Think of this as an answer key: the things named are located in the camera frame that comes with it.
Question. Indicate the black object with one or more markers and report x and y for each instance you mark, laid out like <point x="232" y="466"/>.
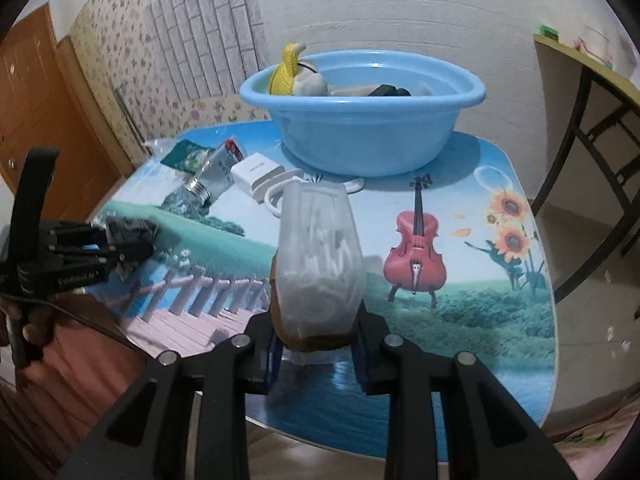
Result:
<point x="387" y="91"/>

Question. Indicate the clear plastic bag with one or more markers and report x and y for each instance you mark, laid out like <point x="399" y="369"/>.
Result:
<point x="156" y="147"/>

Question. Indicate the small green box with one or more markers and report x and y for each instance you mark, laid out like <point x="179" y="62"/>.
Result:
<point x="549" y="32"/>

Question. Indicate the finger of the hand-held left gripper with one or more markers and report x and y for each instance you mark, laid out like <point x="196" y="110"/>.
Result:
<point x="130" y="254"/>
<point x="75" y="230"/>

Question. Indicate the white charger adapter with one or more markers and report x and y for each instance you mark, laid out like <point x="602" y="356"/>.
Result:
<point x="252" y="167"/>

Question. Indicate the beige plush toy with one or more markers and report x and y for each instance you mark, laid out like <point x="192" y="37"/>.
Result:
<point x="350" y="91"/>

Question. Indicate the plush toy with yellow hat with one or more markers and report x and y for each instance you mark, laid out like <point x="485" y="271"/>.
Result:
<point x="287" y="77"/>

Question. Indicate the blue plastic basin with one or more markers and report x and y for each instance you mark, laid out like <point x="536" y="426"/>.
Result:
<point x="360" y="135"/>

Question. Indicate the dark packet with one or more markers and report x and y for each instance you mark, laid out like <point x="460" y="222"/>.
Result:
<point x="130" y="229"/>

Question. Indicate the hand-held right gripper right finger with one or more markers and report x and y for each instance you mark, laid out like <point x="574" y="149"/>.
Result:
<point x="362" y="360"/>

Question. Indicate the wooden door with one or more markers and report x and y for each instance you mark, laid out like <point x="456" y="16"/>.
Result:
<point x="45" y="110"/>

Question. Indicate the person's left hand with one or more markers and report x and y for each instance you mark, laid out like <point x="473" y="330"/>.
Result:
<point x="39" y="332"/>

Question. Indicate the frosted bag of white swabs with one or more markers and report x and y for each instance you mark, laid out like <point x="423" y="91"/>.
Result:
<point x="315" y="270"/>

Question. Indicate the green snack packet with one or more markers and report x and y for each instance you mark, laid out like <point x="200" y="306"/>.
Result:
<point x="187" y="157"/>

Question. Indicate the clear bottle with silver cap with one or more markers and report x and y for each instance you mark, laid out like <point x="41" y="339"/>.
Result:
<point x="215" y="172"/>

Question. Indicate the wooden side table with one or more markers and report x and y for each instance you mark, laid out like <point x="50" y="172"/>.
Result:
<point x="575" y="52"/>

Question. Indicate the printed blanket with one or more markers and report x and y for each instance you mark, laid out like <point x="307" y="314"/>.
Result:
<point x="595" y="442"/>

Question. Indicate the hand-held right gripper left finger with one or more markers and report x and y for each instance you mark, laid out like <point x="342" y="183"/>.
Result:
<point x="272" y="360"/>

